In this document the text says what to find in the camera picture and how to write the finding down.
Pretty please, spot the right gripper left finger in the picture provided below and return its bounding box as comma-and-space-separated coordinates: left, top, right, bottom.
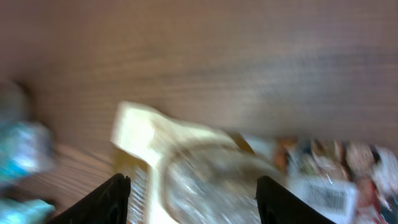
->
49, 173, 131, 224

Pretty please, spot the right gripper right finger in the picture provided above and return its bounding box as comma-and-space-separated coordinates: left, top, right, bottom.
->
256, 176, 334, 224

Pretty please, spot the beige plastic pouch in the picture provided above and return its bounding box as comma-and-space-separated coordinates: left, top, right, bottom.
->
111, 101, 397, 223

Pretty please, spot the teal packet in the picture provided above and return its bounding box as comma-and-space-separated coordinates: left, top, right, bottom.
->
1, 123, 55, 187

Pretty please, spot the green white small box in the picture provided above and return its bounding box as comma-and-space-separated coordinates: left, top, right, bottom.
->
1, 199, 55, 224

